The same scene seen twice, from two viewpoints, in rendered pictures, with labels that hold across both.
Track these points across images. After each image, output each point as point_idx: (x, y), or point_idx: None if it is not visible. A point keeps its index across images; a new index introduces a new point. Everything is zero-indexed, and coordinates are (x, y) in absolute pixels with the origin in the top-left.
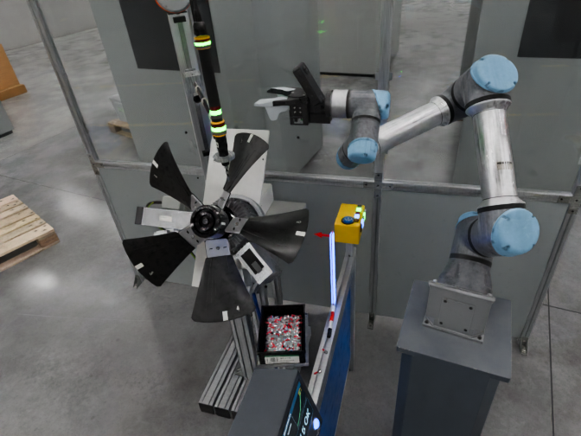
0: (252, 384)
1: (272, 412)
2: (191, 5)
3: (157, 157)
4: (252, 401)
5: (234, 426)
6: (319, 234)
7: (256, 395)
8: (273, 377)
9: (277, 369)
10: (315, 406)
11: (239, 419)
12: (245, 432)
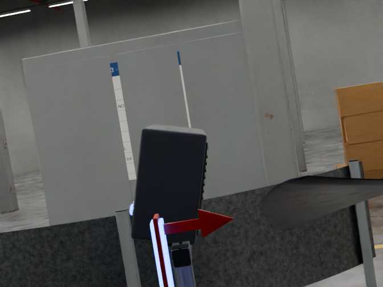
0: (198, 132)
1: (160, 127)
2: None
3: None
4: (189, 130)
5: (199, 130)
6: (209, 220)
7: (187, 130)
8: (172, 130)
9: (170, 130)
10: (134, 201)
11: (197, 130)
12: (184, 128)
